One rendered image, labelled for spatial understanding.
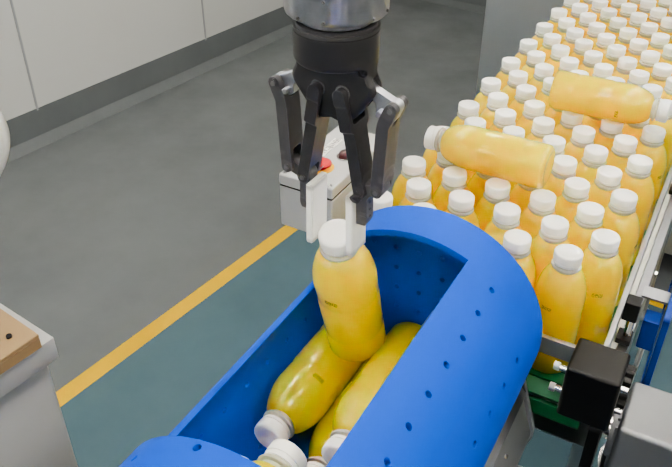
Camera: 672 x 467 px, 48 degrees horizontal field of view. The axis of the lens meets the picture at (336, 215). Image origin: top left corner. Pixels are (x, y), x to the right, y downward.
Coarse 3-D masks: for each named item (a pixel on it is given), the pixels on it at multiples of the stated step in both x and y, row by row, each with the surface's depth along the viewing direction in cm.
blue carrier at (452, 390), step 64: (384, 256) 94; (448, 256) 89; (512, 256) 86; (320, 320) 98; (384, 320) 100; (448, 320) 74; (512, 320) 81; (256, 384) 87; (384, 384) 66; (448, 384) 70; (512, 384) 80; (192, 448) 59; (256, 448) 86; (384, 448) 62; (448, 448) 67
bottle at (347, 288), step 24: (336, 264) 77; (360, 264) 77; (336, 288) 78; (360, 288) 78; (336, 312) 81; (360, 312) 81; (336, 336) 85; (360, 336) 84; (384, 336) 89; (360, 360) 88
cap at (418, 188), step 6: (408, 180) 118; (414, 180) 118; (420, 180) 118; (426, 180) 118; (408, 186) 117; (414, 186) 117; (420, 186) 117; (426, 186) 117; (408, 192) 117; (414, 192) 116; (420, 192) 116; (426, 192) 116; (414, 198) 117; (420, 198) 117
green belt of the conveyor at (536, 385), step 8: (528, 376) 111; (536, 376) 111; (544, 376) 111; (552, 376) 111; (560, 376) 111; (528, 384) 110; (536, 384) 110; (544, 384) 110; (560, 384) 109; (536, 392) 109; (544, 392) 109; (552, 392) 109; (536, 400) 109; (544, 400) 109; (552, 400) 108; (536, 408) 110; (544, 408) 109; (552, 408) 108; (544, 416) 111; (552, 416) 109; (560, 416) 108; (568, 424) 108; (576, 424) 108
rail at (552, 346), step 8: (544, 336) 106; (544, 344) 107; (552, 344) 106; (560, 344) 105; (568, 344) 105; (544, 352) 107; (552, 352) 107; (560, 352) 106; (568, 352) 105; (568, 360) 106
